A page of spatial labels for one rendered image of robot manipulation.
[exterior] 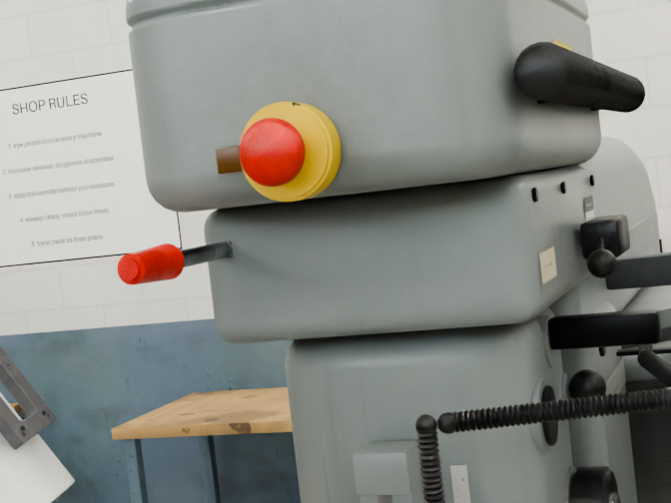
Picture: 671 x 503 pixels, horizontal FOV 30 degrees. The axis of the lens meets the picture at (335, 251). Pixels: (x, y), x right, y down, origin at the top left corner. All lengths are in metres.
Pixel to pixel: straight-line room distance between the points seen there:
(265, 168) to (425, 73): 0.11
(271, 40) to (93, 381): 5.32
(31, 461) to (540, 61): 0.37
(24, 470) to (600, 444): 0.54
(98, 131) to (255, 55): 5.16
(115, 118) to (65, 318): 0.99
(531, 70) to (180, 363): 5.11
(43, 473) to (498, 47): 0.36
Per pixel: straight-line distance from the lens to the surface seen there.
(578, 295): 1.07
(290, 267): 0.88
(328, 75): 0.76
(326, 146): 0.74
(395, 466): 0.87
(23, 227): 6.16
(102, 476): 6.14
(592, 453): 1.08
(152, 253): 0.79
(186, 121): 0.80
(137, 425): 5.08
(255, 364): 5.66
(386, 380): 0.90
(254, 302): 0.89
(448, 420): 0.79
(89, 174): 5.96
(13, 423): 0.70
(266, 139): 0.72
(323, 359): 0.92
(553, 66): 0.76
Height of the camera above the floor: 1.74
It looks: 3 degrees down
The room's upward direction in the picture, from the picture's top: 7 degrees counter-clockwise
